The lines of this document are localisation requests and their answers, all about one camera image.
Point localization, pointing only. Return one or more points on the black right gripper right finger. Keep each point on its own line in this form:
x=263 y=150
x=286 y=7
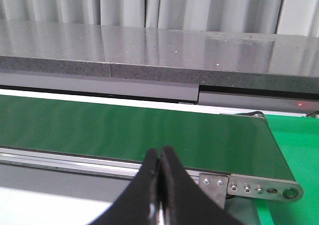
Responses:
x=183 y=202

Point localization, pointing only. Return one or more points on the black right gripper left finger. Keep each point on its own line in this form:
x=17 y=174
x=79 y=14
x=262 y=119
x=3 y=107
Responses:
x=138 y=204

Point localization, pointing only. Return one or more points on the green conveyor belt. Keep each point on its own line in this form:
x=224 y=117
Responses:
x=226 y=143

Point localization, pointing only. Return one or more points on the grey cabinet front panel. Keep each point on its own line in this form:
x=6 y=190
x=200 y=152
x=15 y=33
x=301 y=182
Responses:
x=164 y=92

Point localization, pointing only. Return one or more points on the bright green mat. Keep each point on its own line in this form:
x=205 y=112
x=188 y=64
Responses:
x=298 y=139

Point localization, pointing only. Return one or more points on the grey stone countertop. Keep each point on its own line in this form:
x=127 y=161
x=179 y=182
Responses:
x=239 y=60

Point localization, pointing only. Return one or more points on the white pleated curtain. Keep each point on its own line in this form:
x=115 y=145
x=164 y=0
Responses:
x=295 y=17

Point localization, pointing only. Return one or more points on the metal conveyor end bracket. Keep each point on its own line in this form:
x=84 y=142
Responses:
x=218 y=186

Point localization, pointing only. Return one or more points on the aluminium conveyor side rail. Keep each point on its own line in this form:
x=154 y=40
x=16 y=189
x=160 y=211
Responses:
x=68 y=163

